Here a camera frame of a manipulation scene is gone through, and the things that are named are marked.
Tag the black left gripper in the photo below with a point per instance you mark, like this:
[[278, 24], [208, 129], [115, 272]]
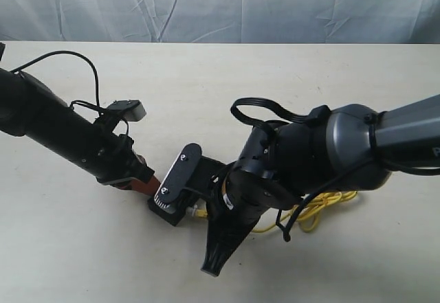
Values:
[[116, 164]]

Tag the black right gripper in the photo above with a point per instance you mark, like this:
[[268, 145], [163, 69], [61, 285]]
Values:
[[240, 201]]

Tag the small black electronic box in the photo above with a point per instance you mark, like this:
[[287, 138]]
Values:
[[200, 183]]

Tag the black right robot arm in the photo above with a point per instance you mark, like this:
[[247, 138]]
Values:
[[289, 159]]

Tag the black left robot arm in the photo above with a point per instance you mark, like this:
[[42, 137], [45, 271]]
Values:
[[29, 108]]

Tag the white backdrop curtain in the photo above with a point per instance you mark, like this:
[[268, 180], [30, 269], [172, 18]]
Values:
[[222, 21]]

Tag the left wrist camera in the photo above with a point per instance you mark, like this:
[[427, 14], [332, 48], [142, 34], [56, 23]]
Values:
[[129, 110]]

